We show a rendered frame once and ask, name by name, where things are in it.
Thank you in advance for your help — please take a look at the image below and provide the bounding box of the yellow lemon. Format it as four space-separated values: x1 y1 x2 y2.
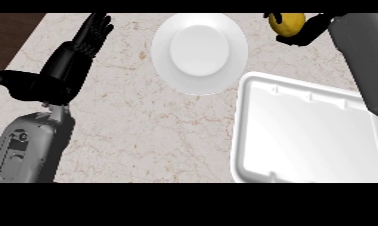
268 12 308 37

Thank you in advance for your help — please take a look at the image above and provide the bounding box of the white tray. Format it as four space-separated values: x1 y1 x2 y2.
229 71 378 184

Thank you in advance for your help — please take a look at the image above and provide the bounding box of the white plate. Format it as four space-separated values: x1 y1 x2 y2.
151 12 250 96

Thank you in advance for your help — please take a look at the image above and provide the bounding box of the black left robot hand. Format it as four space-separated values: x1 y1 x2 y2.
0 12 116 106

